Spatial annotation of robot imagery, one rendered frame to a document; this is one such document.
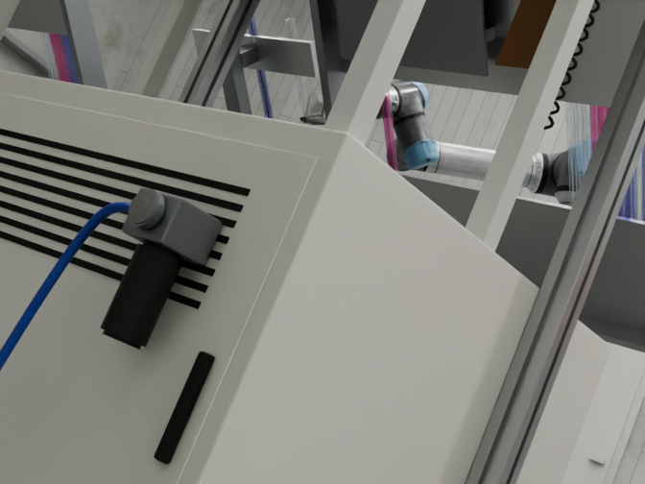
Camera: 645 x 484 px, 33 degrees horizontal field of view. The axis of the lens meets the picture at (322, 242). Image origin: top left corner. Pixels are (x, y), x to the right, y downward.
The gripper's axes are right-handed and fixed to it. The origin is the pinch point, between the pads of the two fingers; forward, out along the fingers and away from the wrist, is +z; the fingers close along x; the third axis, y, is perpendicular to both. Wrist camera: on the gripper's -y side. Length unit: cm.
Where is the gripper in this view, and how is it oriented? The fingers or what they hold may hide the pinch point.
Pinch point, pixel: (308, 122)
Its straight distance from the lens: 220.7
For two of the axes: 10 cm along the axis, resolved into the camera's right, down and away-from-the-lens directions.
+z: -6.8, 1.8, -7.1
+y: 0.2, -9.6, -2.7
